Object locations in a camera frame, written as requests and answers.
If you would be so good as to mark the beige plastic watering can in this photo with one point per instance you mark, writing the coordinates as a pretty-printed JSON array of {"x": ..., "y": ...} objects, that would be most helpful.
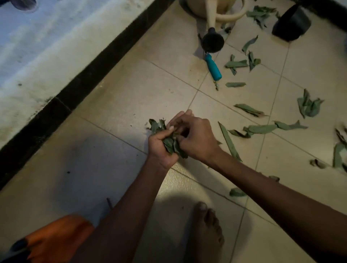
[{"x": 211, "y": 13}]

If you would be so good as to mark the small black plastic pot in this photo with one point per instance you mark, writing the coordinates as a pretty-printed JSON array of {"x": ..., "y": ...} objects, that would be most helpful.
[{"x": 292, "y": 24}]

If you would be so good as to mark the black metal railing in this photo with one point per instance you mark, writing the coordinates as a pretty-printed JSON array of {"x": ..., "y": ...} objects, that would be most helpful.
[{"x": 24, "y": 4}]

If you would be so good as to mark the grey glove packaging card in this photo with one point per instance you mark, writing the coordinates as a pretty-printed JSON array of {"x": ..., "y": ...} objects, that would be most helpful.
[{"x": 101, "y": 214}]

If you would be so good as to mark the person's right forearm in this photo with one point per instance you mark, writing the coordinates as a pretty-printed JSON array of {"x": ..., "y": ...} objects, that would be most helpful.
[{"x": 284, "y": 206}]

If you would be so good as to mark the person's left forearm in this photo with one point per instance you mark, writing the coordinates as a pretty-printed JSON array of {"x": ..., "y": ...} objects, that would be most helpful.
[{"x": 122, "y": 216}]

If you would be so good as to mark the orange black work glove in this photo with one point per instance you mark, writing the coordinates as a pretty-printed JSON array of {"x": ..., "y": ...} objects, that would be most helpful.
[{"x": 59, "y": 235}]

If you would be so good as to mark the person's right hand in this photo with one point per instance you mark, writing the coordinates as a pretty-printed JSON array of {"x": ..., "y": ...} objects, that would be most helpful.
[{"x": 200, "y": 138}]

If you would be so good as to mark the person's left hand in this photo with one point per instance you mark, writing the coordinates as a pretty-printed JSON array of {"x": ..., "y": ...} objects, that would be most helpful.
[{"x": 158, "y": 154}]

